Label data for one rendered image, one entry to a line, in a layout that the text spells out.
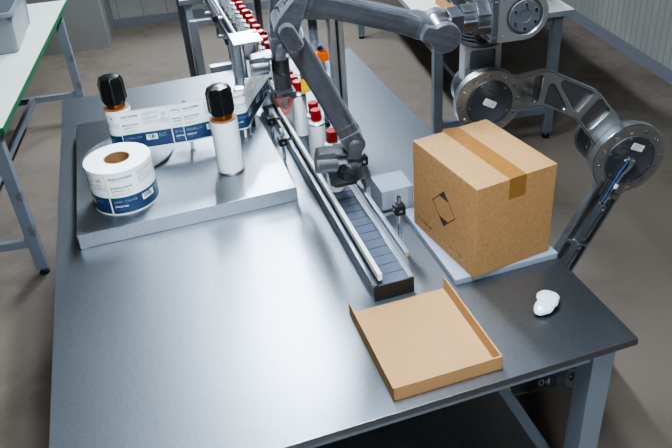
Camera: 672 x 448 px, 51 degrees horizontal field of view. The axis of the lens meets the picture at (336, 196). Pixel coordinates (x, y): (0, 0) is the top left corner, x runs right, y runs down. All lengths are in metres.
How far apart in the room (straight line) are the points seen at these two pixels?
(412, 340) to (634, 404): 1.26
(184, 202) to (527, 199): 1.03
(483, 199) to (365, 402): 0.55
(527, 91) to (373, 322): 0.83
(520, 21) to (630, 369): 1.55
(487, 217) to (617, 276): 1.62
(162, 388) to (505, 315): 0.83
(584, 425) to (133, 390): 1.12
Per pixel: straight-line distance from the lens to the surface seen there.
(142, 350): 1.81
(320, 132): 2.23
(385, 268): 1.85
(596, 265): 3.38
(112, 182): 2.18
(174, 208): 2.21
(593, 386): 1.89
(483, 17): 1.78
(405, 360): 1.67
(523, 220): 1.86
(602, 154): 2.33
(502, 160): 1.83
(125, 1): 6.97
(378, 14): 1.70
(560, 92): 2.19
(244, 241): 2.09
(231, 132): 2.26
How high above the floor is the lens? 2.02
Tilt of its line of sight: 32 degrees down
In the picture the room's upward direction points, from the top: 5 degrees counter-clockwise
